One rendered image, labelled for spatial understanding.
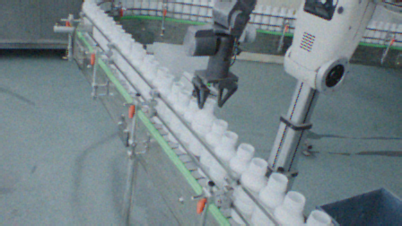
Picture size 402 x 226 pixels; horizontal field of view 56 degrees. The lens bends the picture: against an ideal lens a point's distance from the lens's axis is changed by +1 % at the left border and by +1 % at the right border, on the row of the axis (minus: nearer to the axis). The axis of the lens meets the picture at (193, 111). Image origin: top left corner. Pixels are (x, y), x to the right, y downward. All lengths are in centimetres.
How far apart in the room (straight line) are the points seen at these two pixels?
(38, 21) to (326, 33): 329
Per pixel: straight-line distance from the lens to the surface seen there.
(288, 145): 166
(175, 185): 111
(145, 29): 263
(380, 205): 142
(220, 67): 93
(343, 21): 142
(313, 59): 147
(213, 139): 96
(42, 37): 429
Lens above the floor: 161
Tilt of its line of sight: 27 degrees down
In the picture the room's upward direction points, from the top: 11 degrees clockwise
